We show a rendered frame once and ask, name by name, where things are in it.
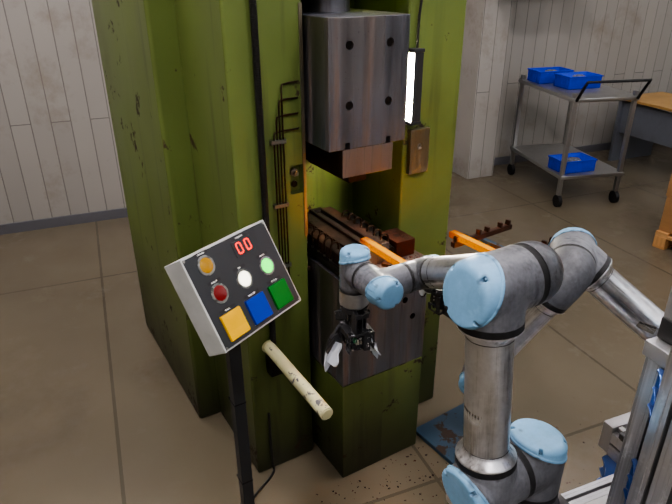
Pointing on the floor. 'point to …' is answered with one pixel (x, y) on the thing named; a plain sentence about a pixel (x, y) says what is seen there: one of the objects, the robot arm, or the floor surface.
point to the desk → (643, 125)
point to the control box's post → (240, 423)
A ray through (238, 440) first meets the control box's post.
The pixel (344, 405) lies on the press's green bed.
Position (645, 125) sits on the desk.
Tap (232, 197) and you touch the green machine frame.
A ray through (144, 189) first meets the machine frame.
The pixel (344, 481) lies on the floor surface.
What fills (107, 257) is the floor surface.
